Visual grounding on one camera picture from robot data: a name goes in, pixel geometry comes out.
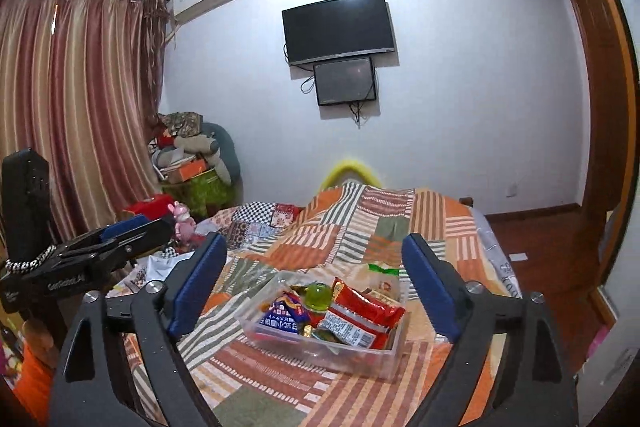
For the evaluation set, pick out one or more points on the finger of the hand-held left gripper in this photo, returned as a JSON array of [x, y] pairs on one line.
[[125, 227], [150, 237]]

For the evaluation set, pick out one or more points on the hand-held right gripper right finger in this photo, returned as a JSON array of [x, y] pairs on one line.
[[430, 287]]

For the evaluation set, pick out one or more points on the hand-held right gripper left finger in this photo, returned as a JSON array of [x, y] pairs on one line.
[[197, 287]]

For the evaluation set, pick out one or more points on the clear plastic box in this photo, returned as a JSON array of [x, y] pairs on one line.
[[325, 357]]

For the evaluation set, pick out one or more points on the person's left forearm orange sleeve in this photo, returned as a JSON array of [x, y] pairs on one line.
[[32, 377]]

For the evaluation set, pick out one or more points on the white cloth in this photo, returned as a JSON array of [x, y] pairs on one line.
[[157, 264]]

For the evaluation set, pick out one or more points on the pink plush toy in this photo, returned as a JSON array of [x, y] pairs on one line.
[[182, 222]]

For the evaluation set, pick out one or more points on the tan cake packet green label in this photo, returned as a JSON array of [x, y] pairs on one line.
[[385, 279]]

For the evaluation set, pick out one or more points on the red snack packet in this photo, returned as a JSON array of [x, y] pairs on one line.
[[365, 307]]

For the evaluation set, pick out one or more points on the white mattress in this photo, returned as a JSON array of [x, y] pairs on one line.
[[500, 267]]

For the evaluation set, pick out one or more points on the green bag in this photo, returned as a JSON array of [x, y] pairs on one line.
[[210, 194]]

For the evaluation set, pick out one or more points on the orange box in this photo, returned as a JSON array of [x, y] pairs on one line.
[[187, 170]]

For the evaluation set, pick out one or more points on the checkered patchwork sheet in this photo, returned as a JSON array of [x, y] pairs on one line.
[[250, 217]]

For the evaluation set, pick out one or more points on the blue snack packet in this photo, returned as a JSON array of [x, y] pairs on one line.
[[285, 312]]

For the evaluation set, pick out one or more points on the white paper sheet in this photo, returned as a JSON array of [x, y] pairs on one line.
[[518, 256]]

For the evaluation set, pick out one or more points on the orange green patchwork blanket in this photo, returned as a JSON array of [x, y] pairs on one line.
[[350, 227]]

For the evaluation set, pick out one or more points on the pile of folded clothes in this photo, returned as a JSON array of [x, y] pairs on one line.
[[185, 132]]

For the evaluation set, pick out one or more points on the red striped curtain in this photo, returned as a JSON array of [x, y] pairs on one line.
[[75, 107]]

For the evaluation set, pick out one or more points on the green jelly cup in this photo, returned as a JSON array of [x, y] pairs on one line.
[[317, 296]]

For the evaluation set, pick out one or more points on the grey plush cushion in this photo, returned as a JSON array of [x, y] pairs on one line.
[[227, 152]]

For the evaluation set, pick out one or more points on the yellow cushion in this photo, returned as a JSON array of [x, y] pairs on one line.
[[350, 167]]

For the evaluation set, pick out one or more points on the white wardrobe door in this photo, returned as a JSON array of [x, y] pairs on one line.
[[615, 367]]

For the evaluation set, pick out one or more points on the small black monitor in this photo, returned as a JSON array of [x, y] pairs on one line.
[[345, 79]]

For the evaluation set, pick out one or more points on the black television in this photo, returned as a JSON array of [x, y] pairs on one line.
[[337, 27]]

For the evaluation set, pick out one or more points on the white wall socket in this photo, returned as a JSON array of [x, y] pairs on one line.
[[511, 192]]

